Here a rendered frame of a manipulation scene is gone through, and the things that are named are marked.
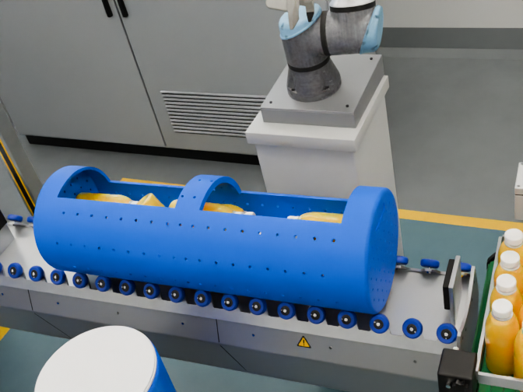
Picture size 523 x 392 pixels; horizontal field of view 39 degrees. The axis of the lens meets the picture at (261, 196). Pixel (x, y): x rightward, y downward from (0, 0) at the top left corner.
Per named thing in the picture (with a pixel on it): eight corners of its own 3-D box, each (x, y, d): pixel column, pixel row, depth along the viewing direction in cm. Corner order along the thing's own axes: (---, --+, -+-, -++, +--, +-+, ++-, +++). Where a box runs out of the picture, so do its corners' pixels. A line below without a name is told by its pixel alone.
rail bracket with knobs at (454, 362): (447, 369, 159) (444, 339, 152) (481, 375, 156) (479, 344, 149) (438, 407, 152) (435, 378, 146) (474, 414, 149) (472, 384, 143)
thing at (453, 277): (451, 292, 171) (449, 254, 164) (462, 293, 170) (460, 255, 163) (444, 324, 165) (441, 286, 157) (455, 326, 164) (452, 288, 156)
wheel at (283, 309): (296, 300, 173) (293, 302, 171) (296, 320, 173) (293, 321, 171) (279, 299, 175) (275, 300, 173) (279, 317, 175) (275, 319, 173)
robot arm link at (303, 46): (290, 45, 202) (280, 1, 193) (338, 41, 197) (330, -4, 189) (281, 69, 194) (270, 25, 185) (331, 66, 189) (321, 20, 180)
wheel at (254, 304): (268, 296, 176) (265, 298, 174) (267, 315, 176) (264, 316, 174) (250, 295, 178) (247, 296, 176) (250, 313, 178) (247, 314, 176)
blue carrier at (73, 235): (110, 225, 216) (78, 145, 200) (402, 257, 182) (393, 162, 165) (56, 292, 196) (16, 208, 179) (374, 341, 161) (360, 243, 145)
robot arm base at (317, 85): (293, 72, 210) (286, 43, 203) (345, 68, 205) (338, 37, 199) (282, 103, 199) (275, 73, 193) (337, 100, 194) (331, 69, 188)
